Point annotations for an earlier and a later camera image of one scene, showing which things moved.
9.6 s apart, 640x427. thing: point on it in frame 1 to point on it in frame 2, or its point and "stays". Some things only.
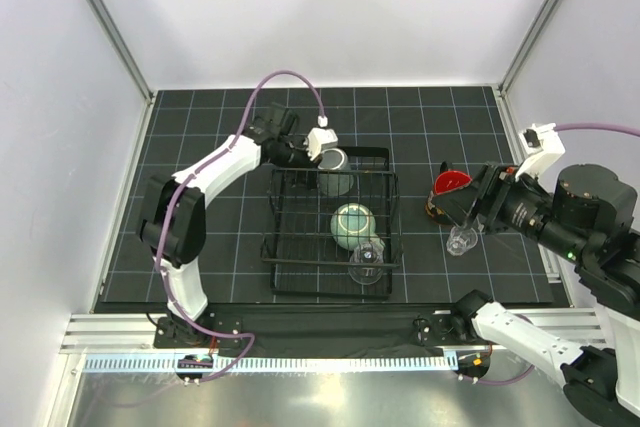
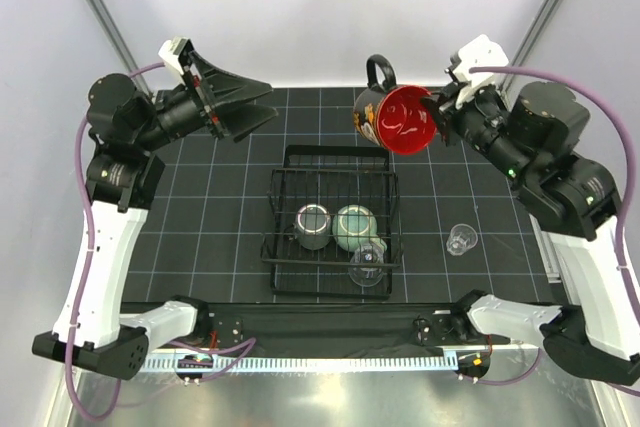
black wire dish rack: (334, 230) stays
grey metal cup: (335, 178) to (312, 227)
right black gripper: (484, 195) to (448, 116)
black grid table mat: (436, 128) stays
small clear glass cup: (460, 240) stays
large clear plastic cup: (366, 263) stays
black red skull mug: (447, 180) to (393, 116)
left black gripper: (306, 163) to (221, 89)
